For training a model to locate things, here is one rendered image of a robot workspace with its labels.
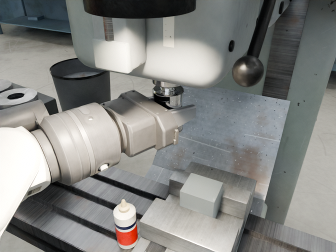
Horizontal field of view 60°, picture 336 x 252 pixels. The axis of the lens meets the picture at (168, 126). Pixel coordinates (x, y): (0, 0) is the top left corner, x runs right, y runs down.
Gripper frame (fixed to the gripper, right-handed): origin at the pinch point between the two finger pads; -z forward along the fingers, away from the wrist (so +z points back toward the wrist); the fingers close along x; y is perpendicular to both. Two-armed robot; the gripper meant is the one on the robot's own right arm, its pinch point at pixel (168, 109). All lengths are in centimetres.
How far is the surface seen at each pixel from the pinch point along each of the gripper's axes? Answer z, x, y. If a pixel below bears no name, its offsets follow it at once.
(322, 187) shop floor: -157, 20, 122
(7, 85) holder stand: 14.0, 44.8, 7.5
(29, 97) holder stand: 11.9, 34.7, 7.5
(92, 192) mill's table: 7.1, 19.2, 27.4
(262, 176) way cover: -29.6, -1.7, 28.2
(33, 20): -143, 595, 99
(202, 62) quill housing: 4.7, -11.1, -11.5
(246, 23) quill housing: -4.6, -8.8, -13.7
